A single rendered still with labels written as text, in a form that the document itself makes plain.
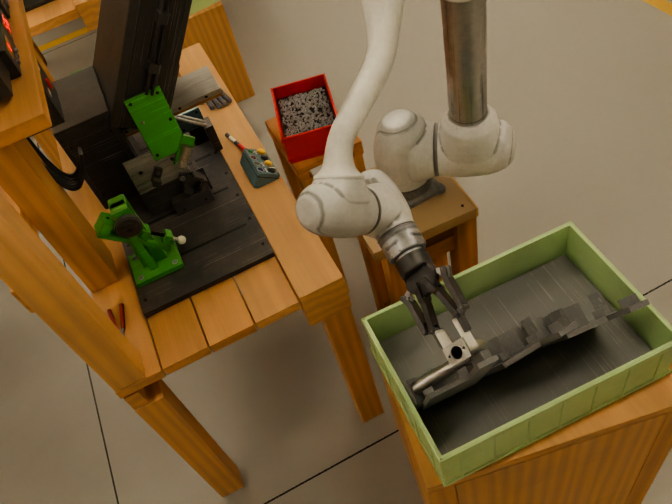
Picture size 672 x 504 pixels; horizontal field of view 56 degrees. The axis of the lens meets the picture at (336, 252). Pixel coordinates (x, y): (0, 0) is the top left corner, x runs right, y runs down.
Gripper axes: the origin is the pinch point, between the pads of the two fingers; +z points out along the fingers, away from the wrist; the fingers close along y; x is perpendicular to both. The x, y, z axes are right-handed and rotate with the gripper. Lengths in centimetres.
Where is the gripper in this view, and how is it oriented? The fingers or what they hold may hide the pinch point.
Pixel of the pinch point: (456, 340)
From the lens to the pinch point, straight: 131.0
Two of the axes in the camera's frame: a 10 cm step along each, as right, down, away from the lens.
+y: 6.0, -5.5, -5.8
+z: 4.3, 8.4, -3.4
